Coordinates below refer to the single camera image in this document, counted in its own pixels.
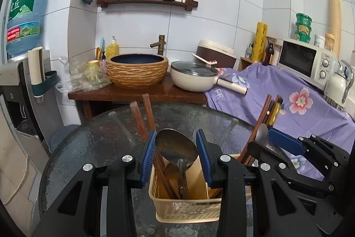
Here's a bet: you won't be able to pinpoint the large steel spoon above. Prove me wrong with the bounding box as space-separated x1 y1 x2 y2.
155 128 198 200

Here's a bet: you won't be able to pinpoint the purple floral cloth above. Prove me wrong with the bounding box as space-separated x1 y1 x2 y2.
205 61 355 182

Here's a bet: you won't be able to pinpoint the white pan with lid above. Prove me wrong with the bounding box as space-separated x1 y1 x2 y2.
170 61 247 96

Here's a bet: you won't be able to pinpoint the thin reddish wooden chopstick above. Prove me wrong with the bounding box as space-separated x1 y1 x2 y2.
238 94 272 164

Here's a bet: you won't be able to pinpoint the brown white rice cooker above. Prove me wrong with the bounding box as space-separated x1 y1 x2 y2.
196 40 237 69

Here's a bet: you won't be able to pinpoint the brass faucet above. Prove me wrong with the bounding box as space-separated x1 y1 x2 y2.
150 35 166 55

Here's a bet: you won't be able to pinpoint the yellow wrap roll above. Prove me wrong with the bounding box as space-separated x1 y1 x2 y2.
252 22 268 62

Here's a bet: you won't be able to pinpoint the grey water dispenser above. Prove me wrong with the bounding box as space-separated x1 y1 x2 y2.
1 54 64 153

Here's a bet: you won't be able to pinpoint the stacked green instant noodle cups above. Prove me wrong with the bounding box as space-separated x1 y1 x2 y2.
294 13 312 43

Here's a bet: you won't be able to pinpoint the beige plastic utensil holder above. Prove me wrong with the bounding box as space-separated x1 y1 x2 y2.
149 159 221 224

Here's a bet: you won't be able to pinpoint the blue water jug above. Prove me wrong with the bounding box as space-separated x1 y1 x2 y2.
6 0 46 57

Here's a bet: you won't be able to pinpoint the clear plastic bag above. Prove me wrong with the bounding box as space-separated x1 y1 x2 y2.
55 58 111 94

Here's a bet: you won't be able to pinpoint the dark wooden counter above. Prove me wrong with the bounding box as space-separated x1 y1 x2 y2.
68 75 207 121

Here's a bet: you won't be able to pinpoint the white microwave oven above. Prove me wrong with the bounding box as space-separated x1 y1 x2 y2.
277 38 339 92

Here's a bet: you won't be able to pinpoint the brown glass bottle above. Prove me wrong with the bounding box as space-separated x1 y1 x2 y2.
263 40 274 66

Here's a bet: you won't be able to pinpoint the woven brown basin sink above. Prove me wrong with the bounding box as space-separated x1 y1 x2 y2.
106 54 168 89

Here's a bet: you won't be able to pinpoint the brown wooden chopstick long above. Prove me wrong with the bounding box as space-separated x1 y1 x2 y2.
142 93 156 131

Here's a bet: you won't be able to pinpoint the black chopstick gold band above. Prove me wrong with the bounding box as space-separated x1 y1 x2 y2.
266 96 283 127

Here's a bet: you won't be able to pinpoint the round glass table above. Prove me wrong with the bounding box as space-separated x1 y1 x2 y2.
38 103 253 236

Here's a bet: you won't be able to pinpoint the thin dark wooden chopstick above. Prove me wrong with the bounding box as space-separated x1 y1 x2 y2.
164 163 183 200

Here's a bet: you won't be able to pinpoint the tall beige cardboard tube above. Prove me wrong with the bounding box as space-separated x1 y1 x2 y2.
329 0 342 58

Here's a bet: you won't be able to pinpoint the yellow soap bottle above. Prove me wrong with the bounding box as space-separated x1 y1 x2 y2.
106 36 119 59

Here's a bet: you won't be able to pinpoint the paper cup tube holder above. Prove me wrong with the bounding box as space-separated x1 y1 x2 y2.
28 46 58 104

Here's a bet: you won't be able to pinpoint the beige hanging towel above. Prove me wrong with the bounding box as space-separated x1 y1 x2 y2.
0 114 41 236

